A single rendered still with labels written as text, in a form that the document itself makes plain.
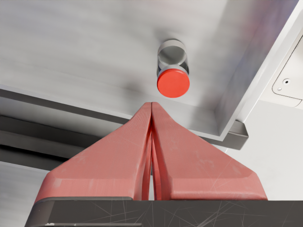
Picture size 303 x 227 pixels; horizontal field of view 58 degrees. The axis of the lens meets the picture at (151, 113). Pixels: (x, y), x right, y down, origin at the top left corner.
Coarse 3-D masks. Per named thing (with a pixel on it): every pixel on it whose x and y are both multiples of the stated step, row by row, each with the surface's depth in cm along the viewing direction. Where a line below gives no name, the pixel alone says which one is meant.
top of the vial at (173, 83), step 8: (168, 72) 16; (176, 72) 16; (184, 72) 17; (160, 80) 17; (168, 80) 17; (176, 80) 17; (184, 80) 17; (160, 88) 17; (168, 88) 17; (176, 88) 17; (184, 88) 17; (168, 96) 18; (176, 96) 17
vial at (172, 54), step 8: (160, 48) 20; (168, 48) 19; (176, 48) 19; (184, 48) 20; (160, 56) 19; (168, 56) 18; (176, 56) 18; (184, 56) 18; (160, 64) 18; (168, 64) 17; (176, 64) 17; (184, 64) 18; (160, 72) 17
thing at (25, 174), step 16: (0, 160) 24; (16, 160) 24; (32, 160) 25; (48, 160) 25; (64, 160) 26; (0, 176) 31; (16, 176) 30; (32, 176) 30; (0, 192) 32; (16, 192) 32; (32, 192) 32; (0, 208) 35; (16, 208) 34; (0, 224) 37; (16, 224) 37
